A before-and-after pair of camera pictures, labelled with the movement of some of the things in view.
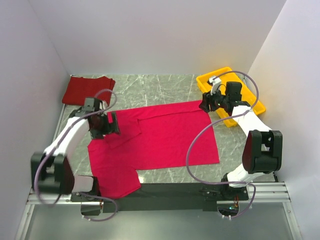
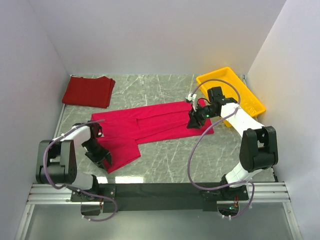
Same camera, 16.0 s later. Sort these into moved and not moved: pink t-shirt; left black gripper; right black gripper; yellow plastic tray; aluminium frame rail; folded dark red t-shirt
Moved: pink t-shirt; left black gripper; right black gripper
Not moved: aluminium frame rail; folded dark red t-shirt; yellow plastic tray
